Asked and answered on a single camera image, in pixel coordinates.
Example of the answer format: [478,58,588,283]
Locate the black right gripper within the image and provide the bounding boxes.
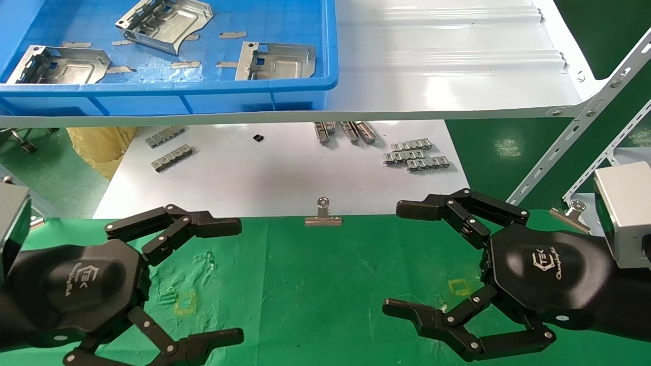
[382,188,616,362]

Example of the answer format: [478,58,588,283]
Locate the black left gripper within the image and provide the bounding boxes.
[0,204,245,366]

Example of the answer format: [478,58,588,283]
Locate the stamped sheet metal bracket part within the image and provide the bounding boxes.
[115,0,214,55]
[235,41,316,81]
[6,45,111,85]

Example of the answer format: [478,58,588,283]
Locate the green table mat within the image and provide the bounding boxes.
[0,216,651,366]

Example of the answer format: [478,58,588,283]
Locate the yellow plastic bag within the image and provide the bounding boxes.
[66,127,139,181]

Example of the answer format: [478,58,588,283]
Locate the blue plastic bin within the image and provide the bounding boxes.
[0,0,340,117]

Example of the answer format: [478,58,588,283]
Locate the white corrugated metal shelf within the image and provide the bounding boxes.
[0,0,607,129]

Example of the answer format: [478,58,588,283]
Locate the white perforated angle strut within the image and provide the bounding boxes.
[506,28,651,206]
[562,99,651,204]

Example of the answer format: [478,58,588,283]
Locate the grey metal stand legs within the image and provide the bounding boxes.
[0,127,60,154]

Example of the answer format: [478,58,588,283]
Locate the long aluminium base plate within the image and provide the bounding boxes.
[93,120,471,220]

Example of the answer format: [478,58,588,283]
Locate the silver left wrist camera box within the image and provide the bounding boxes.
[0,182,33,285]

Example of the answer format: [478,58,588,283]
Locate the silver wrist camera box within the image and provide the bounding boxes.
[0,182,33,285]
[594,162,651,269]

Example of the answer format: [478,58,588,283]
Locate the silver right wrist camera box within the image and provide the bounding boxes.
[594,162,651,269]

